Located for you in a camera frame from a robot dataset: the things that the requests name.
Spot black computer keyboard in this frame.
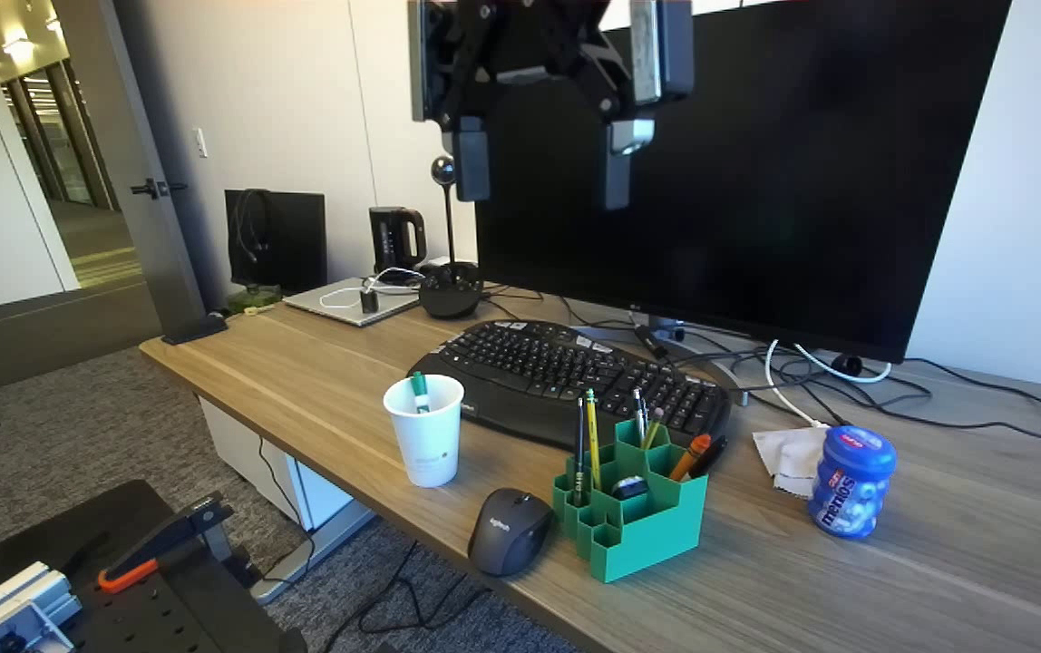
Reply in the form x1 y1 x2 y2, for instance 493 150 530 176
408 315 732 453

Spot white usb cable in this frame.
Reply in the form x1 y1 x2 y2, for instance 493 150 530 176
762 334 901 435

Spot black desk cables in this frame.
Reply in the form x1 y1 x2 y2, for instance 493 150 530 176
710 343 1041 448

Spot silver laptop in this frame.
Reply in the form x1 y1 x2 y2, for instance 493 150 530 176
278 274 424 329

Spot dark blue pencil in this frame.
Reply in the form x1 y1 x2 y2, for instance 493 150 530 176
570 392 590 510

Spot white charging cable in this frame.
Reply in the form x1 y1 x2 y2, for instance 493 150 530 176
324 267 429 306

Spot black computer mouse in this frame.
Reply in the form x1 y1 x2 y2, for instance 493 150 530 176
463 488 556 580

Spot black clamp orange handle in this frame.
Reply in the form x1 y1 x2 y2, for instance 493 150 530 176
93 495 238 598

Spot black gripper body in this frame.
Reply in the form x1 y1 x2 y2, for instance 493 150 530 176
408 0 636 125

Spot white paper cup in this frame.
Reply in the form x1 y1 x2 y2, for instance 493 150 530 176
380 372 467 491

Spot black electric kettle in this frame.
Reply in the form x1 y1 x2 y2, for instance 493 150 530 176
368 204 429 277

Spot black computer monitor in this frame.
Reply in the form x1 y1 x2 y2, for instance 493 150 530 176
474 0 1014 366

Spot black perforated board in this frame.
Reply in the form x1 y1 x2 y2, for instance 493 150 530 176
0 478 305 653

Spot black floor cables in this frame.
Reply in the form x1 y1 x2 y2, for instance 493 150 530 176
254 439 514 643

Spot green flat object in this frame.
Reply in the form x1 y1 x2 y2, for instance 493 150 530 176
225 283 288 315

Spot black flat panel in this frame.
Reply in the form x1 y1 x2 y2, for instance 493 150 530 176
221 184 331 298

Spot black webcam on stand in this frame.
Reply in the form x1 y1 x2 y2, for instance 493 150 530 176
416 153 489 325

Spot green honeycomb pencil holder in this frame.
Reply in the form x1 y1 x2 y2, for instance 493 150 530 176
550 413 710 587

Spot dark pen silver clip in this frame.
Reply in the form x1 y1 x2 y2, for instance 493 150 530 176
630 385 655 448

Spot blue gum jar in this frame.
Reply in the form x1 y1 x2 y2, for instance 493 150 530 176
808 423 901 541

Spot white drawer cabinet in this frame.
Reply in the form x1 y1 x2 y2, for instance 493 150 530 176
195 396 363 539

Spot silver wrist camera bar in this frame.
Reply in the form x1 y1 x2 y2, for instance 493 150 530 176
629 0 699 109

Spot orange marker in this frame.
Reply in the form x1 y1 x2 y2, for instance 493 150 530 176
667 432 713 483

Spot grey door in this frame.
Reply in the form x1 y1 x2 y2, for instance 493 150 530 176
52 0 218 343

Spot white paper tissue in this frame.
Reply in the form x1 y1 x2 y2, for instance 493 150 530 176
746 423 831 500

